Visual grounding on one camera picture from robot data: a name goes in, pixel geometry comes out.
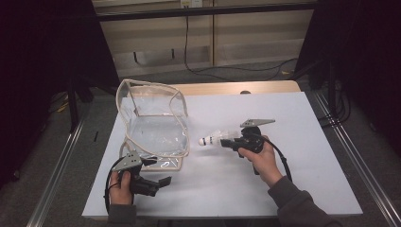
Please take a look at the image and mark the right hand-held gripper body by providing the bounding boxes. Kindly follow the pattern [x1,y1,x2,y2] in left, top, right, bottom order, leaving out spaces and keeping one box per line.
[239,118,276,155]

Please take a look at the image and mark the person's left hand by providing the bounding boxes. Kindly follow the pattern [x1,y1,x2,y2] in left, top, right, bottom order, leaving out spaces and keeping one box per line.
[108,170,135,206]

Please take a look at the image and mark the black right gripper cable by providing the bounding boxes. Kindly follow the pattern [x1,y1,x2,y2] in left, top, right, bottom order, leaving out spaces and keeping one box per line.
[260,134,293,183]

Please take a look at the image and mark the black curtain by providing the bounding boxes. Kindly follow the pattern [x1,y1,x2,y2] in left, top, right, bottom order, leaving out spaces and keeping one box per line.
[295,0,401,155]
[0,0,120,190]

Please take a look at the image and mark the long black floor cable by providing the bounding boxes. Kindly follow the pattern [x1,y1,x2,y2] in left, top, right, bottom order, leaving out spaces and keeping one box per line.
[183,14,299,81]

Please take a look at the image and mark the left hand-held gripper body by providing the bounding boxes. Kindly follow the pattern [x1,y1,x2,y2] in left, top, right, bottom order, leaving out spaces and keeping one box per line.
[112,150,160,197]

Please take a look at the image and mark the person's right hand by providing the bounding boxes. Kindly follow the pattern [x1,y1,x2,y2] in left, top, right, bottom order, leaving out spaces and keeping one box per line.
[237,135,284,188]

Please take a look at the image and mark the black horizontal bar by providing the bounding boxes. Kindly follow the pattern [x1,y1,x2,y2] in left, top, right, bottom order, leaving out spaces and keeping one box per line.
[96,2,317,23]

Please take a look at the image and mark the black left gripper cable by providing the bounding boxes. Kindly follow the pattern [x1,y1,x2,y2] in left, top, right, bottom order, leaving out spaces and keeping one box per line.
[103,157,125,216]

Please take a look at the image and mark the bundle of black cables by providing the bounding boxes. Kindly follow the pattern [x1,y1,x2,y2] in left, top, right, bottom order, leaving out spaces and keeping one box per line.
[317,79,352,128]

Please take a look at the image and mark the wooden table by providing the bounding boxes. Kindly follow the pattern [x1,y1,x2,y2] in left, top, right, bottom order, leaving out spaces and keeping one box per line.
[169,79,303,96]

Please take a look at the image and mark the white wall socket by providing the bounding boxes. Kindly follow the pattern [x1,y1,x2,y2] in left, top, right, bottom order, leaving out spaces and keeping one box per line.
[179,0,203,9]

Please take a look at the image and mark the clear plastic bag beige trim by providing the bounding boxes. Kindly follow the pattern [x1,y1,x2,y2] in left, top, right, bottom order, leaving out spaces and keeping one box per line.
[115,79,191,172]

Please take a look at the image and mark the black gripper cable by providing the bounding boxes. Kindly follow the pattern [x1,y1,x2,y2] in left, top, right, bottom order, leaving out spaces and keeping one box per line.
[103,157,125,216]
[260,134,293,183]

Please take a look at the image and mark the black metal stand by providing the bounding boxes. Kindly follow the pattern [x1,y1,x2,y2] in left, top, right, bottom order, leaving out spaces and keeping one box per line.
[326,60,338,118]
[66,75,80,132]

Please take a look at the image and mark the metal floor rail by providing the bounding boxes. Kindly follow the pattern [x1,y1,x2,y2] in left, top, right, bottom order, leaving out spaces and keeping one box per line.
[314,91,401,227]
[26,119,85,227]

